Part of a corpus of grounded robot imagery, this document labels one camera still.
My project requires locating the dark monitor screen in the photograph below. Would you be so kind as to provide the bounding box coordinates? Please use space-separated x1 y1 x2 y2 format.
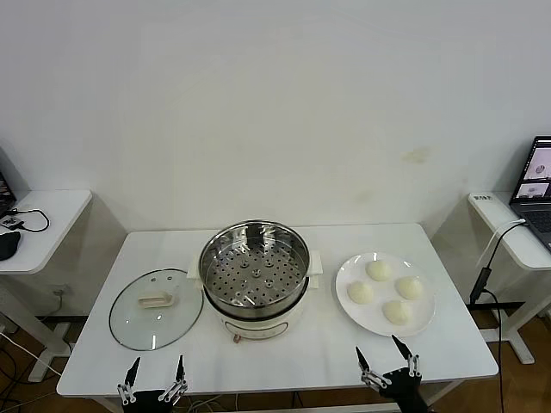
0 145 18 219

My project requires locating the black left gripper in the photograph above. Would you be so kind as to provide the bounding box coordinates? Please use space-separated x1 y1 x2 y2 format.
117 354 189 413

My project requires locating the grey cable adapter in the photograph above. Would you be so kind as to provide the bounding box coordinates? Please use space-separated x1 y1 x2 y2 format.
469 266 491 302

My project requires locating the black computer mouse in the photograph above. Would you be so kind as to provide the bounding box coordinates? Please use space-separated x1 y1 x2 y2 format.
0 231 22 262

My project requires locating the stainless steel steamer basket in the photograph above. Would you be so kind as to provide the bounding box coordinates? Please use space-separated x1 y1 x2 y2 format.
187 219 324 318

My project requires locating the open grey laptop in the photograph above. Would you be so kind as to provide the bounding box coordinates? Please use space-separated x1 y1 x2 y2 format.
509 135 551 253

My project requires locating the black looped cable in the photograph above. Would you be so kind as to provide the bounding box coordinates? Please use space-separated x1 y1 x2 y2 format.
0 207 50 233

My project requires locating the cream electric cooker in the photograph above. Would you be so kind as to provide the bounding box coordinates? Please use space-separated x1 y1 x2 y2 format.
189 274 324 345

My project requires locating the white round plate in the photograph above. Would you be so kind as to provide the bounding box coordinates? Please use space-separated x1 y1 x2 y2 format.
335 252 436 337

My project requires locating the black adapter cable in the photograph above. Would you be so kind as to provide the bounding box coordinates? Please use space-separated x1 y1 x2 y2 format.
468 221 526 413

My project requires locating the white steamed baozi bun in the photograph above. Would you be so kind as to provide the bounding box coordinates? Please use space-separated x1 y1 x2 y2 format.
347 280 374 305
394 275 425 301
381 299 410 324
365 260 393 283

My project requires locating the glass lid cream handle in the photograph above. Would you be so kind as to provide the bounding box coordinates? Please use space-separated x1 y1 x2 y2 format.
108 267 205 352

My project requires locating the white side table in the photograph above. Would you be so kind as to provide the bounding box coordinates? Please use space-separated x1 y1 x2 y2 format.
0 188 94 382
467 191 551 365

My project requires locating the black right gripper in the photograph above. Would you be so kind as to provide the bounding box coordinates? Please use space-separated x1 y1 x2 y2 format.
355 334 431 413

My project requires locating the white laptop cable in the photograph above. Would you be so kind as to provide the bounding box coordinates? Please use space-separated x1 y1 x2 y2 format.
475 219 524 270

